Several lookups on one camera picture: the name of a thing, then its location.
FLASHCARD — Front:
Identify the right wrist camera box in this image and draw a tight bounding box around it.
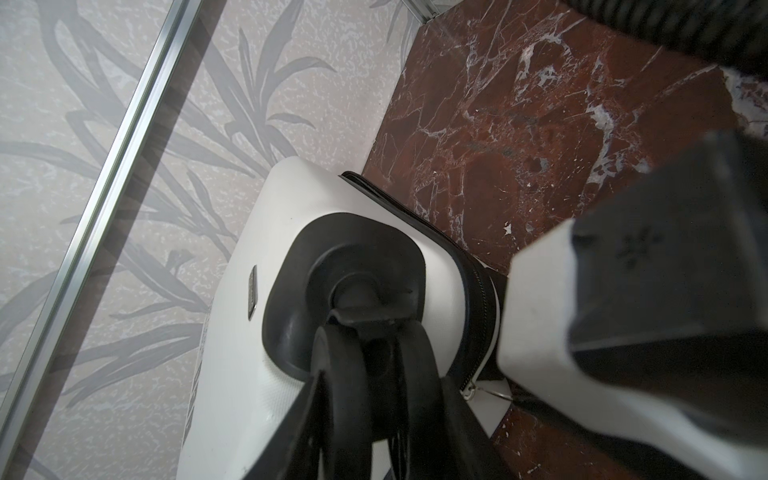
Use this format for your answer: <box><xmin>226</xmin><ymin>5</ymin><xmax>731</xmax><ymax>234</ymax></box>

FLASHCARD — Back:
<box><xmin>497</xmin><ymin>131</ymin><xmax>767</xmax><ymax>479</ymax></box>

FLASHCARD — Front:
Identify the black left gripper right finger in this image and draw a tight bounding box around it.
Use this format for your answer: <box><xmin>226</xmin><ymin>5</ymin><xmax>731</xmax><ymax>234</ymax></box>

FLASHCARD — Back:
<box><xmin>440</xmin><ymin>377</ymin><xmax>511</xmax><ymax>480</ymax></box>

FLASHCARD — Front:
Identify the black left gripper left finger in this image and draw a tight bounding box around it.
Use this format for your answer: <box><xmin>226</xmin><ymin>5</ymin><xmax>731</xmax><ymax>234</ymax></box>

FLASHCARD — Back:
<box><xmin>244</xmin><ymin>374</ymin><xmax>324</xmax><ymax>480</ymax></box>

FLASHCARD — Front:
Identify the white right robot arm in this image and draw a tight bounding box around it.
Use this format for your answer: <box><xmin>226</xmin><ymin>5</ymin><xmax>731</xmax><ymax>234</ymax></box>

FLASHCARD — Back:
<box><xmin>567</xmin><ymin>0</ymin><xmax>767</xmax><ymax>80</ymax></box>

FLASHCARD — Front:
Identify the aluminium frame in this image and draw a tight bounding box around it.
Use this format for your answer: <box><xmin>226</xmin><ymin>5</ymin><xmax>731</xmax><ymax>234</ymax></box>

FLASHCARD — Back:
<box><xmin>1</xmin><ymin>1</ymin><xmax>449</xmax><ymax>479</ymax></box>

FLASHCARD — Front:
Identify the white hard-shell suitcase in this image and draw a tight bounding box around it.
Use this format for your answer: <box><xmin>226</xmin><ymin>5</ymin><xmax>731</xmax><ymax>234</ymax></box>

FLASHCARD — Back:
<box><xmin>177</xmin><ymin>157</ymin><xmax>507</xmax><ymax>479</ymax></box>

